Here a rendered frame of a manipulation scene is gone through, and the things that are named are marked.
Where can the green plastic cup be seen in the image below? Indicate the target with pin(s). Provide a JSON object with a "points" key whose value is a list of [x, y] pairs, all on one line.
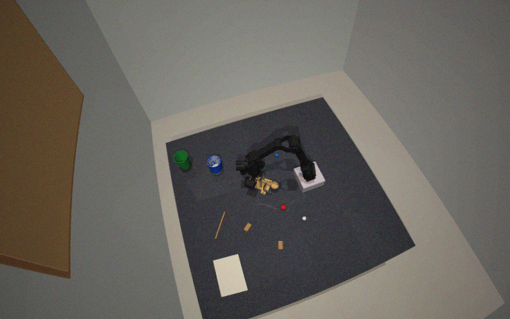
{"points": [[181, 158]]}

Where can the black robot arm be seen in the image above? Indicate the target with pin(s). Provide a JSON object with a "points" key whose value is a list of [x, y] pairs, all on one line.
{"points": [[254, 158]]}

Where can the dark blue cup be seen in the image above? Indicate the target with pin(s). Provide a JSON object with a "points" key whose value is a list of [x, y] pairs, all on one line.
{"points": [[214, 164]]}

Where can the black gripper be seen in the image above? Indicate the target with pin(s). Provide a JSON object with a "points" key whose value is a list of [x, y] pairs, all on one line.
{"points": [[251, 183]]}

